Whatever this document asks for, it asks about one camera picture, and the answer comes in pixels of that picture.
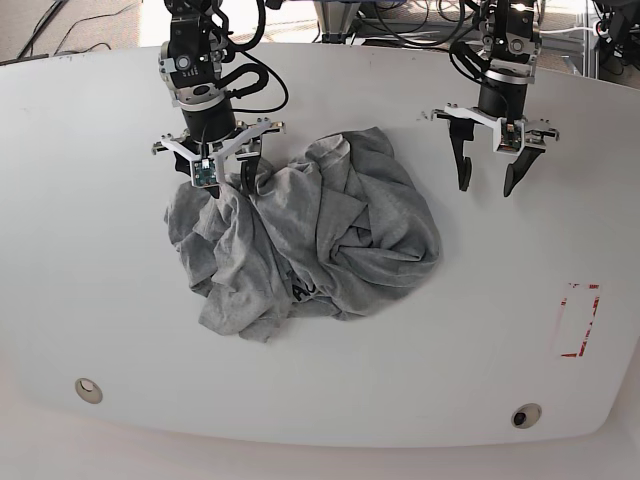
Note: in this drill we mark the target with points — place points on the dark table grommet hole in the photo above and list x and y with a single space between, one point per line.
526 416

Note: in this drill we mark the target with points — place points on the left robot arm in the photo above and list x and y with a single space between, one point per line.
503 70

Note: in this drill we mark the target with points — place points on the red tape rectangle marking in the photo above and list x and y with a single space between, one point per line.
578 311

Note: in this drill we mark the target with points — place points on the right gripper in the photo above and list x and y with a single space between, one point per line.
212 132

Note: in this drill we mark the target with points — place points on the aluminium frame stand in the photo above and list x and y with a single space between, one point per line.
335 19

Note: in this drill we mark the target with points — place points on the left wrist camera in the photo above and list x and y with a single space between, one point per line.
510 136

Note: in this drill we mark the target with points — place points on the grey printed t-shirt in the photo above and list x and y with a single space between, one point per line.
340 231

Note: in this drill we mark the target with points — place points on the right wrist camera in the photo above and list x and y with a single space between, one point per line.
203 173

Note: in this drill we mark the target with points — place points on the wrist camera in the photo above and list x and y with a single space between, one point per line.
203 173
510 136

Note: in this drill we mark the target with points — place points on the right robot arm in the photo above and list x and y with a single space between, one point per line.
205 71

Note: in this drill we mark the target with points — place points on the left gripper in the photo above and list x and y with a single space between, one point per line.
496 101

